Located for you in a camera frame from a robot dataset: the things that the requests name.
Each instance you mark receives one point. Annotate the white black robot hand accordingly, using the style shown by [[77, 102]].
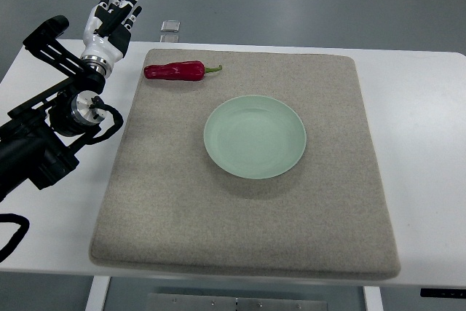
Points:
[[108, 31]]

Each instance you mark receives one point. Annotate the red pepper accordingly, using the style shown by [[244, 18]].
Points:
[[191, 71]]

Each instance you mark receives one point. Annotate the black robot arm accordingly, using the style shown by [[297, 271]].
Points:
[[40, 141]]

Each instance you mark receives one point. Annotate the metal floor plate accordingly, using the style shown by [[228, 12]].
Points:
[[170, 26]]

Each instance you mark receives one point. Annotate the light green plate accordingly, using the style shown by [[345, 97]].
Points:
[[255, 137]]

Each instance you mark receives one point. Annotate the beige felt mat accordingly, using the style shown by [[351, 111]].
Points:
[[169, 207]]

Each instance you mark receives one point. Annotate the white table leg left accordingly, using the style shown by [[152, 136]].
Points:
[[98, 292]]

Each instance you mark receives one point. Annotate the white table leg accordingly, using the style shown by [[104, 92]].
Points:
[[373, 298], [98, 292]]

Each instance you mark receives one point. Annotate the white table leg right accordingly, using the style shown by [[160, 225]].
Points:
[[373, 298]]

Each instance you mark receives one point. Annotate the black table control panel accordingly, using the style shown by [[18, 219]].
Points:
[[444, 293]]

